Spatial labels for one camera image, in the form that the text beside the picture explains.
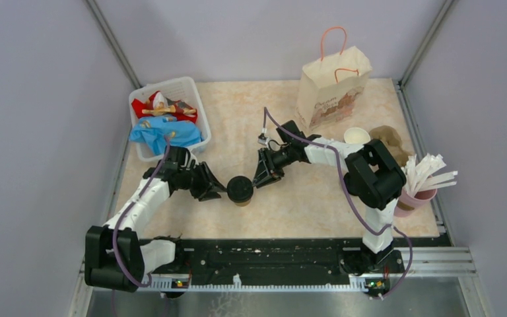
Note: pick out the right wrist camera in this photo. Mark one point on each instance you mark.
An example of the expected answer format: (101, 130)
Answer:
(264, 140)

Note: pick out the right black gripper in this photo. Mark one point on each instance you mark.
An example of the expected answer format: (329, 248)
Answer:
(267, 172)

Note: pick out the red snack bag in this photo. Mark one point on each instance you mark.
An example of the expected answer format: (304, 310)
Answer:
(157, 105)

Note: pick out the pink holder cup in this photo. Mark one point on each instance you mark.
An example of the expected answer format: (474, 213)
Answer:
(407, 204)

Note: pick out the brown paper cup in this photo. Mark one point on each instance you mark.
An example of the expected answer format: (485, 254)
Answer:
(242, 202)

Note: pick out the cardboard cup carrier stack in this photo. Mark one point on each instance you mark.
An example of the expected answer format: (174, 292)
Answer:
(393, 142)

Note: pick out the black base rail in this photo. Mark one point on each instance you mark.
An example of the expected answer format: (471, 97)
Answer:
(281, 266)

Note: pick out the white plastic basket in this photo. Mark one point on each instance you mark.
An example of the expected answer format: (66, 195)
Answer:
(182, 88)

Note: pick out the blue snack bag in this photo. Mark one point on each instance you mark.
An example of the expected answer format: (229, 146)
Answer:
(154, 131)

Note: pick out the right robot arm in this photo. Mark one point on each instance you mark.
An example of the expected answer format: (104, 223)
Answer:
(366, 171)

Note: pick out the black cup lid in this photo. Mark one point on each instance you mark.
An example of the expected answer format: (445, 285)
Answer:
(239, 187)

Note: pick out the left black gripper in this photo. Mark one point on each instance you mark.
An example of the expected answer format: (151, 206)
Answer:
(216, 185)

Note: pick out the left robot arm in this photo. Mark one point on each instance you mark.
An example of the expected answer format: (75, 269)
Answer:
(114, 257)

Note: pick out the paper takeout bag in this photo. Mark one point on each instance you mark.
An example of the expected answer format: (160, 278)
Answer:
(330, 85)

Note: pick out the stack of paper cups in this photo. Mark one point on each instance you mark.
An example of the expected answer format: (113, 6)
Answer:
(356, 136)

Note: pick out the white wrapped straws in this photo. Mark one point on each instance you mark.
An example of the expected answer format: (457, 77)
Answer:
(420, 174)

